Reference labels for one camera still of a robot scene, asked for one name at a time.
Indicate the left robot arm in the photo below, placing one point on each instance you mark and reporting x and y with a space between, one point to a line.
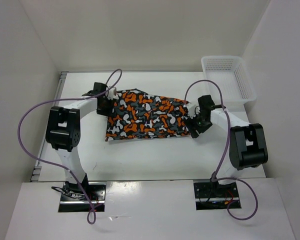
63 132

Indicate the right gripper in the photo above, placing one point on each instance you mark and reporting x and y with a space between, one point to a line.
190 122

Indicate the orange camouflage shorts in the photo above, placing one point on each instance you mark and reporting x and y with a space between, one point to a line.
140 115

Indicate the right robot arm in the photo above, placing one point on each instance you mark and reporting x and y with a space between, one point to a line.
245 142

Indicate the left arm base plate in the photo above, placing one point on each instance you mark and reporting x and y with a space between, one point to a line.
71 202

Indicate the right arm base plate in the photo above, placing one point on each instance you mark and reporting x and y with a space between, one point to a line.
214 196

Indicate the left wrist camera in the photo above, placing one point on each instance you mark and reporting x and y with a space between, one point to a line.
112 94

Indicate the white plastic basket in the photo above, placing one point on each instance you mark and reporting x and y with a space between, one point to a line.
230 73

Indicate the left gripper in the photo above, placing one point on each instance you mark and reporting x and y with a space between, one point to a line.
109 111

